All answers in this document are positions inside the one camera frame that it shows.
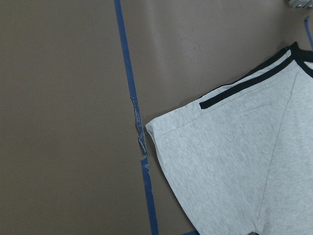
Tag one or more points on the grey cartoon print t-shirt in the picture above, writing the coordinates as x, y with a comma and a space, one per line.
240, 159

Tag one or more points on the grey metal camera post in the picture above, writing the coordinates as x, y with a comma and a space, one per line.
300, 3

